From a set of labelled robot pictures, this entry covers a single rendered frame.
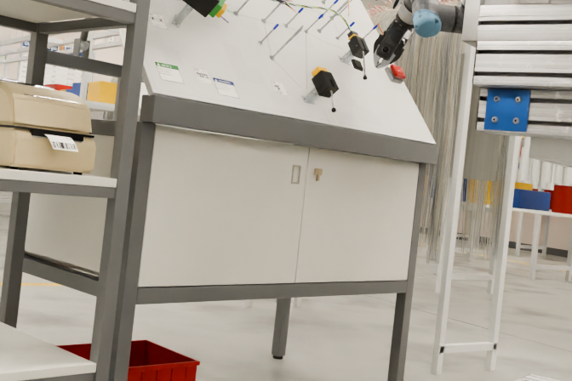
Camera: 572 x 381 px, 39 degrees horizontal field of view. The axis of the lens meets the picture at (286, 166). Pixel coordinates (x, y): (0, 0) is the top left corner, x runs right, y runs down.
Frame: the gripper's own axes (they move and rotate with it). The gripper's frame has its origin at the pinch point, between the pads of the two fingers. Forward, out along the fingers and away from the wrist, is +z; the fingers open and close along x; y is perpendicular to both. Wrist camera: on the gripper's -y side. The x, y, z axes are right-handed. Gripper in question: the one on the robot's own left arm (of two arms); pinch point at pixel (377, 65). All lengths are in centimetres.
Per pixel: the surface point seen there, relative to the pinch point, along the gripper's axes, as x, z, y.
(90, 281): 27, 23, -105
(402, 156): -22.5, 17.7, -8.7
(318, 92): 8.5, -5.4, -31.2
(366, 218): -24.2, 30.3, -28.6
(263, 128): 14, -4, -54
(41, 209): 53, 35, -90
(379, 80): -2.5, 15.3, 13.5
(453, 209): -53, 62, 30
